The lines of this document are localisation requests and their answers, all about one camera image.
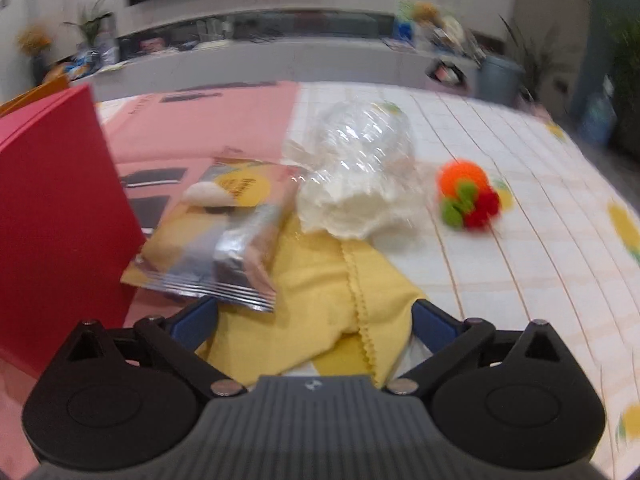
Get large blue water bottle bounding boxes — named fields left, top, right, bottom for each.
left=580, top=77, right=618, bottom=146

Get colourful snack bags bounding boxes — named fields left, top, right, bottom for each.
left=65, top=55, right=96, bottom=78

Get white marble media console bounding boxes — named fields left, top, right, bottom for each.
left=85, top=7, right=501, bottom=106

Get yellow silver snack packet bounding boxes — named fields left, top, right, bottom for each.
left=120, top=155, right=308, bottom=315

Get orange green red pompom toy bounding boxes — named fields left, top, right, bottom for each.
left=436, top=159, right=502, bottom=231

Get orange-red box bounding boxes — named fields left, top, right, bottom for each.
left=0, top=74, right=148, bottom=378

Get clear bag of white tissue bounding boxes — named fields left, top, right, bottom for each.
left=282, top=100, right=436, bottom=241

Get checkered corn print tablecloth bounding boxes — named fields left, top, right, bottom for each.
left=95, top=82, right=640, bottom=478

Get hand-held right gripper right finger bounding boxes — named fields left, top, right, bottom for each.
left=385, top=299, right=583, bottom=396

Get spiky green floor plant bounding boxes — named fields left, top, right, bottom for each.
left=500, top=12, right=571, bottom=106

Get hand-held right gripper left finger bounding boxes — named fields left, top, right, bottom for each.
left=42, top=295, right=246, bottom=396

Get green long-leaf plant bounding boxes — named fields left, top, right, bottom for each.
left=64, top=0, right=118, bottom=48

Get grey trash bin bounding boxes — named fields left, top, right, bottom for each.
left=477, top=55, right=523, bottom=106

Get brown teddy bear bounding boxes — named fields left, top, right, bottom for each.
left=412, top=2, right=441, bottom=28

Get yellow cloth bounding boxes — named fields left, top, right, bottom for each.
left=195, top=215, right=428, bottom=388

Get pink printed board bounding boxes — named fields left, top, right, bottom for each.
left=0, top=80, right=301, bottom=480

